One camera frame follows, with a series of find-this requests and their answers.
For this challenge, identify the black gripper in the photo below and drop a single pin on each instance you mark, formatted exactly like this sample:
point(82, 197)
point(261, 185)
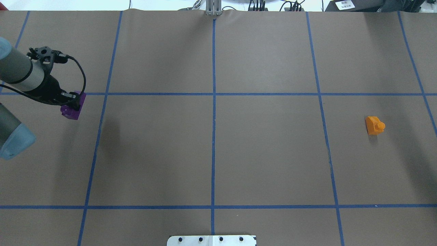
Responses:
point(50, 87)

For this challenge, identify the purple trapezoid block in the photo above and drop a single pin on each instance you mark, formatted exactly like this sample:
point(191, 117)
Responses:
point(72, 110)

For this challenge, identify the orange trapezoid block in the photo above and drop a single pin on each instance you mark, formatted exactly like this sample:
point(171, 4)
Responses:
point(374, 125)

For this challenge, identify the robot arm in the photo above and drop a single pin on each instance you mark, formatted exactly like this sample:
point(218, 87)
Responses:
point(29, 78)

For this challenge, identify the white mounting plate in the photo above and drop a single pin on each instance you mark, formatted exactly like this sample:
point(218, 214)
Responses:
point(212, 240)

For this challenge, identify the aluminium frame post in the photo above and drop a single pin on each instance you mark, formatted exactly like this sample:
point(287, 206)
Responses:
point(214, 7)

